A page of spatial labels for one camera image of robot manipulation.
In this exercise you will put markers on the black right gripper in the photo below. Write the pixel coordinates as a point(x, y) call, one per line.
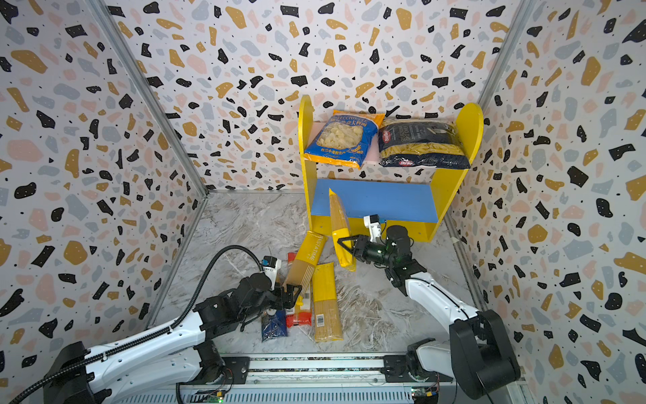
point(357, 247)

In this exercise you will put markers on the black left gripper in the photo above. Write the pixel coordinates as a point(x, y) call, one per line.
point(291, 298)

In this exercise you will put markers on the yellow spaghetti bag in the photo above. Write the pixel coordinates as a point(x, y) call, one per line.
point(339, 226)

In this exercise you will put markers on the blue orecchiette pasta bag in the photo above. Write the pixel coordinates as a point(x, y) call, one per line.
point(345, 139)

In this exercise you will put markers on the black penne pasta bag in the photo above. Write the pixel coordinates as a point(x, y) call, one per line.
point(420, 143)

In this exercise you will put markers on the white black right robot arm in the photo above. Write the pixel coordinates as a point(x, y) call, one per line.
point(478, 355)

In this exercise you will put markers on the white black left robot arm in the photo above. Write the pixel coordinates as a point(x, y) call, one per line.
point(177, 352)

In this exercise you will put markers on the red pasta packet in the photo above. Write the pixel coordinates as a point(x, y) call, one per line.
point(301, 314)

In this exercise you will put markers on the dark blue pasta bag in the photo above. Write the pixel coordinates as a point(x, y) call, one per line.
point(274, 325)

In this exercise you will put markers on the yellow wooden shelf unit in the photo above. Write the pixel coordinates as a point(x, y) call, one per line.
point(420, 207)

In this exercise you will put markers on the yellow spaghetti box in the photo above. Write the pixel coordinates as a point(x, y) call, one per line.
point(306, 259)

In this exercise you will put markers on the clear yellow spaghetti packet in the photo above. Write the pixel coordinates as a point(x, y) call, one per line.
point(326, 320)

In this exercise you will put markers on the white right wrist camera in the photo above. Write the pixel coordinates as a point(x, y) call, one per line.
point(374, 226)

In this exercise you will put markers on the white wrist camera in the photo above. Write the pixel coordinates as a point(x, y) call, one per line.
point(271, 267)
point(374, 226)

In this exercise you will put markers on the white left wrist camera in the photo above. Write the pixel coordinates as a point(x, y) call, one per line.
point(271, 267)

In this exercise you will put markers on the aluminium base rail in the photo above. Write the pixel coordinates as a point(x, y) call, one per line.
point(314, 378)

